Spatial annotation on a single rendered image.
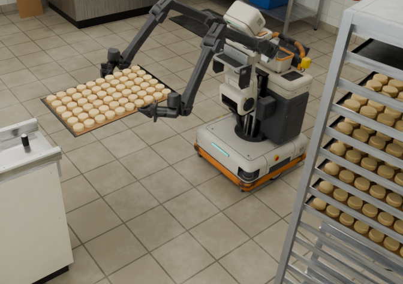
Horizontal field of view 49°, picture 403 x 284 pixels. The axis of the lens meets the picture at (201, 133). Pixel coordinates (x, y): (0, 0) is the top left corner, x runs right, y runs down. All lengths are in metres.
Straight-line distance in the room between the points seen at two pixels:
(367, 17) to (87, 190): 2.45
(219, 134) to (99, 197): 0.99
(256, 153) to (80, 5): 3.21
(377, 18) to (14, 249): 1.97
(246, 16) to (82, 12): 3.26
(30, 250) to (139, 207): 0.90
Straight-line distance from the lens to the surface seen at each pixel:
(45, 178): 2.26
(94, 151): 3.62
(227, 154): 3.19
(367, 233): 1.75
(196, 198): 3.20
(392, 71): 1.36
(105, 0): 5.76
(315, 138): 1.52
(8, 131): 2.41
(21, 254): 2.53
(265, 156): 3.19
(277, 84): 3.07
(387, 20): 1.31
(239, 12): 2.75
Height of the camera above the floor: 2.24
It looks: 36 degrees down
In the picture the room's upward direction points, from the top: 4 degrees clockwise
